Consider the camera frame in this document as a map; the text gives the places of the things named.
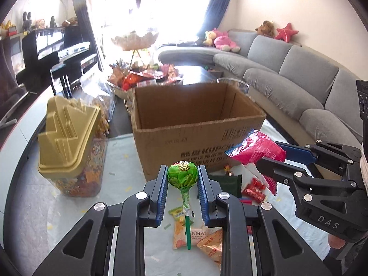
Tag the orange Denmark biscuit packet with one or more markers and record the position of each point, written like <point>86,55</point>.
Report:
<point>196,234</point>

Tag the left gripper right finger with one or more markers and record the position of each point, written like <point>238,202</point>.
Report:
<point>254,237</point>

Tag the green lollipop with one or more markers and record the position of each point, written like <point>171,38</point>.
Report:
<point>183,175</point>

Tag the brown cardboard box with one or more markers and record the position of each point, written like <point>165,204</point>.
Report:
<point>196,123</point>

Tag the black piano stool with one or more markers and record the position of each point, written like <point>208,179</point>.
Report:
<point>59,81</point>

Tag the orange foil snack packet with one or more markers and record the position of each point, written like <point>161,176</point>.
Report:
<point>211,245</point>

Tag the light patterned table cloth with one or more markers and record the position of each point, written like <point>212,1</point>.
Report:
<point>40,215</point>

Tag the brown lion plush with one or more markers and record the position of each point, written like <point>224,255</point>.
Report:
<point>266,29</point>

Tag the person right hand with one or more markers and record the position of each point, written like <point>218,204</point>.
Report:
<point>335,242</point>

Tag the dark green snack packet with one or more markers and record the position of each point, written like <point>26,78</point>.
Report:
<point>229,183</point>

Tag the black piano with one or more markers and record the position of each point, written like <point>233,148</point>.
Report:
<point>44,48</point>

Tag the gold lid candy jar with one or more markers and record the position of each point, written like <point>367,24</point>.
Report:
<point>73,147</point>

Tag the grey sectional sofa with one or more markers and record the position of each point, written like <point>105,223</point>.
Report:
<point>307,96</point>

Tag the red candy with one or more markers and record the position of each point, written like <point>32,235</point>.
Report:
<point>255,189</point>

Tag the red star plush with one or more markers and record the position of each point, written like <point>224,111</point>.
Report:
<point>285,34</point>

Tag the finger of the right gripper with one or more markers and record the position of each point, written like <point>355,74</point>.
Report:
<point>298,154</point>
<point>280,171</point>

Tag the tiered snack tray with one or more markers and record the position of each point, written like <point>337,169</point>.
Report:
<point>127,76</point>

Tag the blue curtain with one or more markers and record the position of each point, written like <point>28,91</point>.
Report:
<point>213,16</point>

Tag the yellow plush toy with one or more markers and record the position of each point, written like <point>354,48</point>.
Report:
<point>210,36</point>

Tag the green durian candy packet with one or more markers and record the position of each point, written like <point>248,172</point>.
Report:
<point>179,216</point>

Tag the pink plush toy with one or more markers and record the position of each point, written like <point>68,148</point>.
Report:
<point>224,43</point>

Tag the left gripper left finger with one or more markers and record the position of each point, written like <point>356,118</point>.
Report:
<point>85,249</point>

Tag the pink snack packet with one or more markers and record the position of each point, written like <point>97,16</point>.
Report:
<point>255,146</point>

